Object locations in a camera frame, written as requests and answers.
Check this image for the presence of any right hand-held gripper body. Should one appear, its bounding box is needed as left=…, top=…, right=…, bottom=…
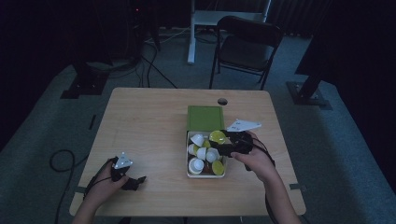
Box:
left=221, top=119, right=262, bottom=157

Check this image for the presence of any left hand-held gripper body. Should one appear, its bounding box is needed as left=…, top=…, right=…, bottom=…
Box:
left=109, top=151, right=138, bottom=191

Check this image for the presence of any yellow-lidded coffee pod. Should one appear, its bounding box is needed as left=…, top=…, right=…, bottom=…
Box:
left=208, top=130, right=228, bottom=145

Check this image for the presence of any heap of white coffee capsules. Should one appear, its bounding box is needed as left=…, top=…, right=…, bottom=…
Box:
left=187, top=133, right=226, bottom=176

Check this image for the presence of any white drawer tray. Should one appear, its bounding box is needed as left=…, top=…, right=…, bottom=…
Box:
left=185, top=130, right=228, bottom=179

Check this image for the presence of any person's left hand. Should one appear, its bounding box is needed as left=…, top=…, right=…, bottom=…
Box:
left=83, top=161, right=129, bottom=210

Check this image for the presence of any person's right hand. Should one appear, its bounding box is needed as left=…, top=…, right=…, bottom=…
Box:
left=230, top=131, right=277, bottom=185

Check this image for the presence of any black slanted stand with base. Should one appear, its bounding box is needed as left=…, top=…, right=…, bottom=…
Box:
left=286, top=36, right=332, bottom=110

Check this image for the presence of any black folding chair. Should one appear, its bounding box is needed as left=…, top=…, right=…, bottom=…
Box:
left=208, top=15, right=285, bottom=91

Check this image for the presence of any black stand with flat base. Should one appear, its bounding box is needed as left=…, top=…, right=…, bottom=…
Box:
left=60, top=60, right=110, bottom=100

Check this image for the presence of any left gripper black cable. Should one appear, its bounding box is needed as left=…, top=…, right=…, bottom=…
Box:
left=81, top=158, right=117, bottom=203

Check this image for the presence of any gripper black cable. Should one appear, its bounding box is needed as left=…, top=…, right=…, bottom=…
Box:
left=81, top=158, right=117, bottom=203
left=246, top=135, right=278, bottom=224

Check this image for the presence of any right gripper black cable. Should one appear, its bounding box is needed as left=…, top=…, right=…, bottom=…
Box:
left=246, top=135, right=278, bottom=224

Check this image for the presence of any black looped floor cable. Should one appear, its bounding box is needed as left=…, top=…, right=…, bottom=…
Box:
left=49, top=148, right=90, bottom=224

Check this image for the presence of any black floor cable bundle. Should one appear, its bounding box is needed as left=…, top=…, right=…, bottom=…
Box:
left=106, top=36, right=179, bottom=90

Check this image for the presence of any white floor cable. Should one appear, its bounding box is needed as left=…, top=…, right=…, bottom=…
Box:
left=145, top=27, right=191, bottom=44

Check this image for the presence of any white desk frame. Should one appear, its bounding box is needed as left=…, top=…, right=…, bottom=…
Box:
left=187, top=0, right=273, bottom=65

